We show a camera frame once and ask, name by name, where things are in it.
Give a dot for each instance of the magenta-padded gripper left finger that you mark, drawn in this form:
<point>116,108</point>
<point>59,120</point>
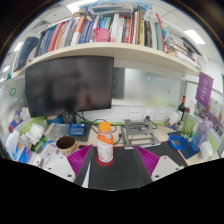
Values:
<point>60,166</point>

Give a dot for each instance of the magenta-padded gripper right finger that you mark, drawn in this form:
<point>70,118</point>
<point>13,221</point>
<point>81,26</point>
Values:
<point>165,166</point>

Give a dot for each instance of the orange-capped drink bottle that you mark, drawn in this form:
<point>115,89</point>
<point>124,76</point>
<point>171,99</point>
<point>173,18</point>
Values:
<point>105,146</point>

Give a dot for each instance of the purple water jug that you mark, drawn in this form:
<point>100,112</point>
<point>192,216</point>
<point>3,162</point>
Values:
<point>200,135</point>

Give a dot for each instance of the patterned paper cup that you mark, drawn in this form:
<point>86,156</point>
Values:
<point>68,148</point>

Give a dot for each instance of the clear plastic pouch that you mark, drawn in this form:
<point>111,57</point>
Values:
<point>56,130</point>

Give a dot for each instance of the grey metal laptop stand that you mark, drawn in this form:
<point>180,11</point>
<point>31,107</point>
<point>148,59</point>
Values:
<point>140,136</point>

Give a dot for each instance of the blue circuit board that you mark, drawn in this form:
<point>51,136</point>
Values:
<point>78,129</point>

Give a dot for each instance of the white tissue stack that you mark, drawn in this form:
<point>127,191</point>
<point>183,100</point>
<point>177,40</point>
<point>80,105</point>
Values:
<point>35,133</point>

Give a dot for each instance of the white plastic bag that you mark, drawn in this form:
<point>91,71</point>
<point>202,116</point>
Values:
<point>206,150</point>

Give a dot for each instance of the flat round red coaster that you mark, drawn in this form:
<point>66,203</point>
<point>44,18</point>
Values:
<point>105,164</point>

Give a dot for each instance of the black desk mat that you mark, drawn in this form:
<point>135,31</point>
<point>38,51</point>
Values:
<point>116,176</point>

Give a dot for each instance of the dark wine bottle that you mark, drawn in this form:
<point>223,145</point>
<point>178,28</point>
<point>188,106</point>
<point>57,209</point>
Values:
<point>181,108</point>

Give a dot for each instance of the group photo poster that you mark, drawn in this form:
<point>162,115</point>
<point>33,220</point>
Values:
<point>215,116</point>

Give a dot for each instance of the black computer monitor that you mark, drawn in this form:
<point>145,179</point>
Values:
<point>70,85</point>

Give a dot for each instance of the purple hanging banner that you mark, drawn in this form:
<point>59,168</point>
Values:
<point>204,89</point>

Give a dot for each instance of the white wall socket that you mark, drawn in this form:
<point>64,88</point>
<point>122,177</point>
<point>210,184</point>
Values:
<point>134,115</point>
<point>150,114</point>
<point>161,115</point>

